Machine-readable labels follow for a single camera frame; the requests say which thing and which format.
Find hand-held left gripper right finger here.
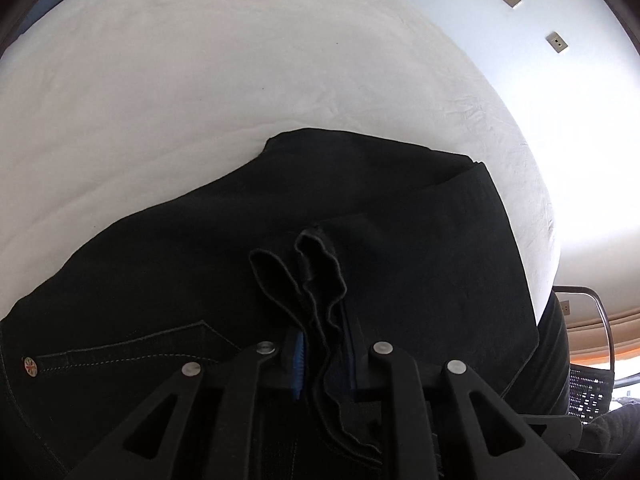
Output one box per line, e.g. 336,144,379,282
342,310,576,480

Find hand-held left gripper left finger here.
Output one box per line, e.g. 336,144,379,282
65,329,307,480

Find black pants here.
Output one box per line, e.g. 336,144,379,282
0,128,571,480

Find black mesh chair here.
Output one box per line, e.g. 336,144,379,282
552,285,617,418

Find person's grey trouser leg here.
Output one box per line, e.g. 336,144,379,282
580,397,640,461

